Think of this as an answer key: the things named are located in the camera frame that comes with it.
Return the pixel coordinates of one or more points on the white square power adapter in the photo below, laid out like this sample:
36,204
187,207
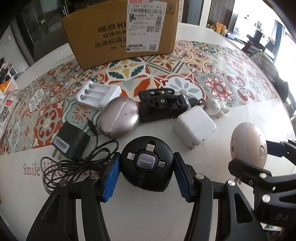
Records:
194,126

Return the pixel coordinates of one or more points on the white basket of oranges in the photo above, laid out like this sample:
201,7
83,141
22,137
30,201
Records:
8,86

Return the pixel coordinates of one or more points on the black key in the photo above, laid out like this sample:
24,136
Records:
192,101

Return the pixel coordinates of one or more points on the black glass sliding door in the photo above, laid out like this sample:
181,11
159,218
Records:
38,29

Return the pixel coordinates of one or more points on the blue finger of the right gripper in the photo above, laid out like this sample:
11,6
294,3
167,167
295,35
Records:
250,174
283,149

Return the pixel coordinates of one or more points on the white shoe rack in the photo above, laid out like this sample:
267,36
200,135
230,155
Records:
7,71

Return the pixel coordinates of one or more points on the black round cable adapter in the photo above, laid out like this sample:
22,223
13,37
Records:
147,162

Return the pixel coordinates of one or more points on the white robot figure keychain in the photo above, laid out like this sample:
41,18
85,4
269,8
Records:
216,108

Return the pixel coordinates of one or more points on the patterned tile table runner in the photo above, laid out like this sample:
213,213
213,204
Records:
31,117

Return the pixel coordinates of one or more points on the white battery charger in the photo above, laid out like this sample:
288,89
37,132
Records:
96,95

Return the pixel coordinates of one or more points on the brown cardboard box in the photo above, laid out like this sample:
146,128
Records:
117,30

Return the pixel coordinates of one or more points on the black clamp mount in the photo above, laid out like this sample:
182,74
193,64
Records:
159,104

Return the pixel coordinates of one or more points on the silver oval earbud case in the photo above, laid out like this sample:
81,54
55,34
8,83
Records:
120,118

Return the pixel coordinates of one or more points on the black power adapter with cable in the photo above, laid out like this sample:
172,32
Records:
71,143

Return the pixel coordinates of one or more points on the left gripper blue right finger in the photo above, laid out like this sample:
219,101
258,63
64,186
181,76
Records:
236,218

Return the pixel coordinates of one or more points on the pink round night light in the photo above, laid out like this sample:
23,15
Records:
248,145

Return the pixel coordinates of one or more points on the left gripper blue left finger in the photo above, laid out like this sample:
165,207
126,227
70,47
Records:
57,218

